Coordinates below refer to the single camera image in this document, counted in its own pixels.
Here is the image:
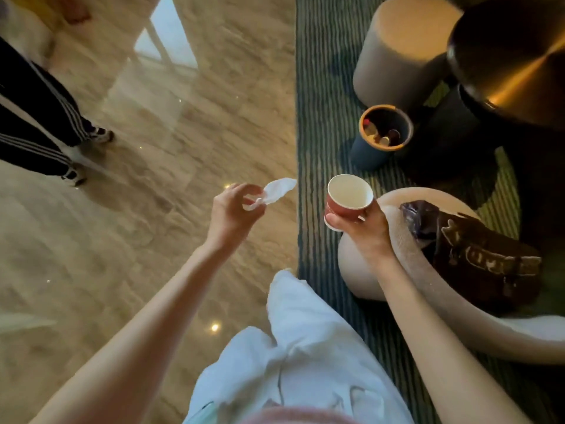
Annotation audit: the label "brass top round table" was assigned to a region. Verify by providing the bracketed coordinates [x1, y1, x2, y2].
[413, 0, 565, 181]

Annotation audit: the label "small round trash bin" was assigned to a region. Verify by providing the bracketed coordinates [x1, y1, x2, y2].
[351, 104, 415, 171]

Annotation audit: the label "person's white trousers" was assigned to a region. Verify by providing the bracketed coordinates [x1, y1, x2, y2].
[183, 269, 416, 424]

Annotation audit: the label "white boucle armchair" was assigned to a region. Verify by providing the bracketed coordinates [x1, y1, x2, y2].
[337, 186, 565, 365]

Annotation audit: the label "white tissue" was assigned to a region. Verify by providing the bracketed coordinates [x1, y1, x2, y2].
[241, 177, 298, 213]

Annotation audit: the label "person's left forearm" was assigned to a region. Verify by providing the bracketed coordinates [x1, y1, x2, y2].
[28, 242, 230, 424]

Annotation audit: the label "white round stool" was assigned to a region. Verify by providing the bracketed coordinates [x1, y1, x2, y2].
[352, 0, 464, 113]

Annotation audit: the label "person's right hand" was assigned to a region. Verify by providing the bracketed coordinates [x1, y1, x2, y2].
[325, 200, 396, 266]

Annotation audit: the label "phone in trouser pocket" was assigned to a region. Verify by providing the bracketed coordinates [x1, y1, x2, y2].
[185, 401, 220, 424]

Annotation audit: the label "person's pink top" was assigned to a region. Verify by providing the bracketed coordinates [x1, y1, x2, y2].
[240, 406, 358, 424]

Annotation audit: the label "person's left hand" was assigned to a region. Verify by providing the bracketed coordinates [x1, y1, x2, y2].
[205, 183, 268, 254]

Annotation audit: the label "striped blue-green rug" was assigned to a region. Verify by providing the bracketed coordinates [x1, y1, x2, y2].
[294, 0, 565, 424]

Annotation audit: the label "person's right forearm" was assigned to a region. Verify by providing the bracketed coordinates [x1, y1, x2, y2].
[375, 256, 533, 424]

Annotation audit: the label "dark brown printed bag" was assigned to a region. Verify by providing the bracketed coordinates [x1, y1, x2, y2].
[399, 200, 543, 312]

